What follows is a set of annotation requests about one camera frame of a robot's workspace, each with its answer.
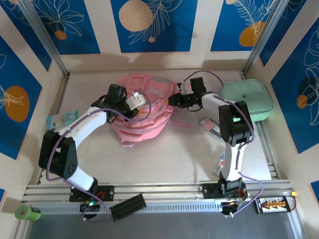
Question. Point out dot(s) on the pink student backpack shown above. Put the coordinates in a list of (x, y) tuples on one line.
[(139, 129)]

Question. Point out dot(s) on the flag print pencil case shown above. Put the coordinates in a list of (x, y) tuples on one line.
[(209, 125)]

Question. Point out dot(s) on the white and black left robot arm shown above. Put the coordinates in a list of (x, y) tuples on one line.
[(82, 122)]

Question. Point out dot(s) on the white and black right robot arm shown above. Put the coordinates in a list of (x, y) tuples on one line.
[(214, 102)]

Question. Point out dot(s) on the light blue tissue pack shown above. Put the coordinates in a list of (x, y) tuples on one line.
[(59, 120)]

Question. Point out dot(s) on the mint green zip pouch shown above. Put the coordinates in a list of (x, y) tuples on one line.
[(254, 99)]

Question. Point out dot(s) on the clear packet with red label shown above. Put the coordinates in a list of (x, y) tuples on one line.
[(219, 164)]

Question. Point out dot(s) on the black ridged block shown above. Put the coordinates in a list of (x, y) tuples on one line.
[(128, 207)]

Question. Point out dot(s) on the electronics board with green LED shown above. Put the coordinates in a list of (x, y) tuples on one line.
[(88, 204)]

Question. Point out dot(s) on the electronics board with orange LED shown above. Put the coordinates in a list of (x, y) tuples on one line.
[(234, 205)]

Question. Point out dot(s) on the black power distribution board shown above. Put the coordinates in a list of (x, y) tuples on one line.
[(272, 204)]

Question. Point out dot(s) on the green tape roll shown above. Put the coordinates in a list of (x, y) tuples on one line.
[(27, 213)]

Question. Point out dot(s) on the yellow power connector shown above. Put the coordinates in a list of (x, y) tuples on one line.
[(295, 194)]

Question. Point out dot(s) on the aluminium side rail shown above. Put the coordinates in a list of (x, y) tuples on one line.
[(272, 169), (62, 94)]

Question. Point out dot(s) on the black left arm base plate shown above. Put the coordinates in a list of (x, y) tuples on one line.
[(107, 193)]

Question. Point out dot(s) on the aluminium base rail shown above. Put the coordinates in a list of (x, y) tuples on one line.
[(162, 190)]

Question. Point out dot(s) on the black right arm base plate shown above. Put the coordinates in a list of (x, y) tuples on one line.
[(208, 190)]

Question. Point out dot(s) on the aluminium frame post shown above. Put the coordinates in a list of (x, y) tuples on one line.
[(46, 37), (264, 37)]

